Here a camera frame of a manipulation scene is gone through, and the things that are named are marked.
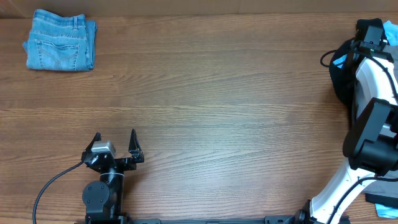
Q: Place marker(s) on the light blue shirt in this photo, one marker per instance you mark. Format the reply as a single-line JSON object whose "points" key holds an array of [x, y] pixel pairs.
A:
{"points": [[343, 72]]}

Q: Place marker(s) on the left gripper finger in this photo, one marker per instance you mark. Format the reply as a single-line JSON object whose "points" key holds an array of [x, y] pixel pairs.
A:
{"points": [[97, 137], [134, 146]]}

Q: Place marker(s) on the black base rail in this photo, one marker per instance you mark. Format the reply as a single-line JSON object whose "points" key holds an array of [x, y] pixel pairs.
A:
{"points": [[266, 220]]}

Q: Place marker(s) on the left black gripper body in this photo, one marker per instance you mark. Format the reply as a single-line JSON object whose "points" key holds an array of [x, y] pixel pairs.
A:
{"points": [[126, 164]]}

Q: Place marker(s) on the grey shorts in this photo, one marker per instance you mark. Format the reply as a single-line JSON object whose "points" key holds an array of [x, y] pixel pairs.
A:
{"points": [[375, 83]]}

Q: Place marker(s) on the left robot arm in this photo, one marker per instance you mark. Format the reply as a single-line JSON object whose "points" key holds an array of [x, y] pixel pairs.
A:
{"points": [[103, 198]]}

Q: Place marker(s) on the folded blue denim jeans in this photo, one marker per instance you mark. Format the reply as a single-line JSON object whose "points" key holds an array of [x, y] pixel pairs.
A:
{"points": [[59, 43]]}

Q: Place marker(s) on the black garment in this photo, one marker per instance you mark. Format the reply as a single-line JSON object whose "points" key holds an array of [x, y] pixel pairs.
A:
{"points": [[342, 77]]}

